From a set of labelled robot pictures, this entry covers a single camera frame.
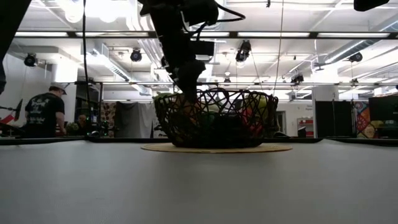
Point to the green lime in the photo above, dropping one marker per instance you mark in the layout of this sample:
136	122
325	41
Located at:
209	119

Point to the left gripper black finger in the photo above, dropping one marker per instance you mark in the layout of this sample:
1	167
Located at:
191	77

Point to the grey fabric curtain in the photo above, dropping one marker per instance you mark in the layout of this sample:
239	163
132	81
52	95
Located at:
133	119

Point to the round woven straw placemat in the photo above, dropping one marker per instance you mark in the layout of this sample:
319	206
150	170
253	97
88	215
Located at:
174	148

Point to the person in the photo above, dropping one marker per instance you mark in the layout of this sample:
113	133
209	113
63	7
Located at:
43	112

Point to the white and green leek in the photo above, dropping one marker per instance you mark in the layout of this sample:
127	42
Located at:
161	96

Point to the small potted plant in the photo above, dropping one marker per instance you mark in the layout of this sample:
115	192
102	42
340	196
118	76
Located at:
72	128

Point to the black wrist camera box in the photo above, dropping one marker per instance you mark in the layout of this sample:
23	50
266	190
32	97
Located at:
203	48

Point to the black ceiling spotlight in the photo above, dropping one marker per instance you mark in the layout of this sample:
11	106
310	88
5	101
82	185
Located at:
136	55
30	59
356	57
243	51

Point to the colourful patterned panel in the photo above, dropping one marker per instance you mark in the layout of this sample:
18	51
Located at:
363	121

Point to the yellow green apple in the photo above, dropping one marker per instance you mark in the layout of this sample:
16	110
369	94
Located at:
261	102

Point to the red bell pepper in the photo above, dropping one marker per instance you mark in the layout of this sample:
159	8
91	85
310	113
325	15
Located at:
250	119

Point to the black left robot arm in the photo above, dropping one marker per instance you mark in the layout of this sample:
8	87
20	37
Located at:
161	7

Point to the black partition panel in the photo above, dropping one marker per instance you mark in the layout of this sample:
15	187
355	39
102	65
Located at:
334	118

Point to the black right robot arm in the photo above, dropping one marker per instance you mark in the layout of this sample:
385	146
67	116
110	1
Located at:
370	3

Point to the dark brown wicker basket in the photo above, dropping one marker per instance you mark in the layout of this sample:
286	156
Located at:
217	140

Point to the long ceiling light strip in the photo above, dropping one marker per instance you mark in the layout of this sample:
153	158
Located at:
273	34
40	34
354	35

